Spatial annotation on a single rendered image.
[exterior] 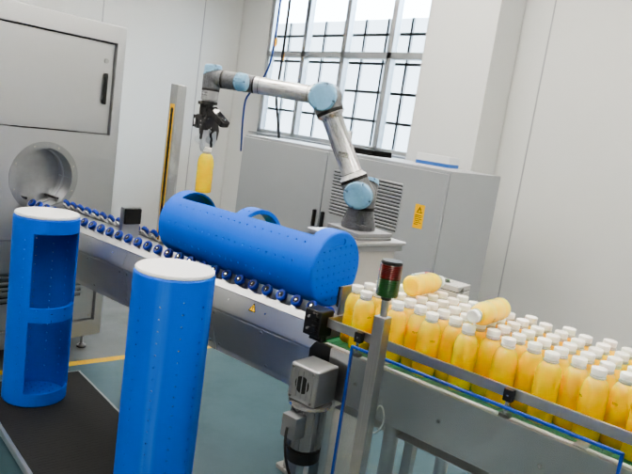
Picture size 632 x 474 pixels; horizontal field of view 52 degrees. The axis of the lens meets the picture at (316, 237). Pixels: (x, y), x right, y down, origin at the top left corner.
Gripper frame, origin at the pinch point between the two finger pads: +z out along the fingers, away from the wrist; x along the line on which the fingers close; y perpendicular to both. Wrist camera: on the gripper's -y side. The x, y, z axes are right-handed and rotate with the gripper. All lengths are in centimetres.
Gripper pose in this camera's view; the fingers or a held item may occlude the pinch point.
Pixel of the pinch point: (207, 149)
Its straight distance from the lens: 284.6
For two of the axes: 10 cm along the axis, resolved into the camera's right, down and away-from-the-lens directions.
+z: -1.4, 9.8, 1.6
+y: -7.6, -2.1, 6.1
